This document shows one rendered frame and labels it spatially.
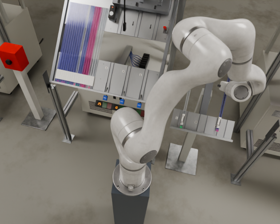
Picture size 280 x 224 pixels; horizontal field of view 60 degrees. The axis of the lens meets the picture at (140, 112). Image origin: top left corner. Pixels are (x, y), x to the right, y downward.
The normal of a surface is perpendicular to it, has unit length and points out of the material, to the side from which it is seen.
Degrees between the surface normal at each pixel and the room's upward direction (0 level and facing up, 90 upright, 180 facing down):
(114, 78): 43
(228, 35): 84
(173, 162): 0
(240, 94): 51
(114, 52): 0
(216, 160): 0
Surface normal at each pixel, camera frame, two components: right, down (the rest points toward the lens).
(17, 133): 0.05, -0.64
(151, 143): 0.53, 0.28
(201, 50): -0.66, -0.09
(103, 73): -0.13, 0.04
